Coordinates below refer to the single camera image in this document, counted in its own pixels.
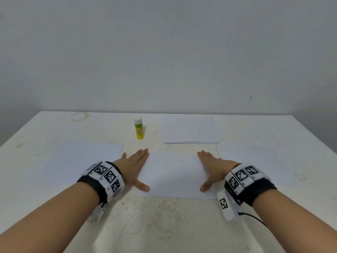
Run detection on person's left hand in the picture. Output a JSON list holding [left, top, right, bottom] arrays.
[[112, 148, 151, 193]]

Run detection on person's right hand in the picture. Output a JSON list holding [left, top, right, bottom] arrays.
[[197, 150, 241, 192]]

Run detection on yellow glue stick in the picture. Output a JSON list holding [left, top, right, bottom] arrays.
[[134, 117, 145, 140]]

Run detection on glued white paper sheet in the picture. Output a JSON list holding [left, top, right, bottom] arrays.
[[161, 114, 221, 144], [137, 150, 220, 200]]

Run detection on stack of white paper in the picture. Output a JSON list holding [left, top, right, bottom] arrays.
[[39, 142, 125, 183], [217, 142, 296, 187]]

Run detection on person's left forearm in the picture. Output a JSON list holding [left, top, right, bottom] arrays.
[[0, 182, 101, 253]]

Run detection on person's right forearm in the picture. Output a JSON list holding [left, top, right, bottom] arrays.
[[253, 188, 337, 253]]

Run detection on black marker wristband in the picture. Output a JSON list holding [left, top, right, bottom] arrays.
[[77, 161, 125, 205], [224, 163, 278, 208]]

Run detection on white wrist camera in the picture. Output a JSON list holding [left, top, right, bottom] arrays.
[[87, 200, 111, 224], [216, 189, 241, 222]]

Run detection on black cable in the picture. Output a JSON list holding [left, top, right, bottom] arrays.
[[238, 210, 267, 228]]

